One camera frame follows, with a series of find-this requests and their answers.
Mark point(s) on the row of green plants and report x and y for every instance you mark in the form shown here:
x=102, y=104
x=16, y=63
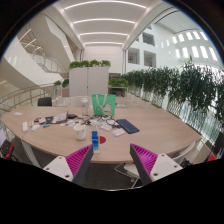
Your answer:
x=190, y=86

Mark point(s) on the open booklet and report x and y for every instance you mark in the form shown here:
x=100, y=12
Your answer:
x=60, y=117

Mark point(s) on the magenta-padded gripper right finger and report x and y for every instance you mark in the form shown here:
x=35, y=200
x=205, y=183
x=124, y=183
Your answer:
x=163, y=166

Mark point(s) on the white cabinet with plants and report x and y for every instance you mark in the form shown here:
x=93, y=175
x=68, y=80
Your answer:
x=88, y=83

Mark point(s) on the small planter with plants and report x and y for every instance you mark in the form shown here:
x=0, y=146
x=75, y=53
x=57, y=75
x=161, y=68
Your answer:
x=118, y=82
x=61, y=85

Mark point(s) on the black office chair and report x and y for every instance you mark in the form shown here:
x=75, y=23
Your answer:
x=44, y=102

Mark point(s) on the dark blue keyboard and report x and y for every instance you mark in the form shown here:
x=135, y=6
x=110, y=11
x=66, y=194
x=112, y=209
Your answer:
x=128, y=126

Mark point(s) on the white cup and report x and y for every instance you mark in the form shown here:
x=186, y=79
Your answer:
x=80, y=133

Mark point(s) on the colourful printed leaflet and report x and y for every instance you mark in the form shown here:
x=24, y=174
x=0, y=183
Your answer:
x=68, y=124

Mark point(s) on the white chair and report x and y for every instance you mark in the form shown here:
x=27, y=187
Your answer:
x=128, y=170

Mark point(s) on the clear bottle white cap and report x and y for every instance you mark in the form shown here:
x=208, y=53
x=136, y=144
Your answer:
x=84, y=106

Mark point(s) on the white plastic packet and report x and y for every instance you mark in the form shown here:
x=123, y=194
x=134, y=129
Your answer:
x=118, y=132

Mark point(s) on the clear water bottle blue label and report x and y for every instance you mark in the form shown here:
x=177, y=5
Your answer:
x=95, y=142

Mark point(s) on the black flat case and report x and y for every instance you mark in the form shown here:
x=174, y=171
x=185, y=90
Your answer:
x=71, y=116

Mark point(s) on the ceiling light strips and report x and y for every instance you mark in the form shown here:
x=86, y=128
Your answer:
x=104, y=20

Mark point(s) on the white power strip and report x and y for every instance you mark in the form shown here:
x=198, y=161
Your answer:
x=25, y=127

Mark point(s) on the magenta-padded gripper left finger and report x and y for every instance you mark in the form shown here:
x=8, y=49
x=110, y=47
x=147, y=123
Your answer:
x=63, y=166

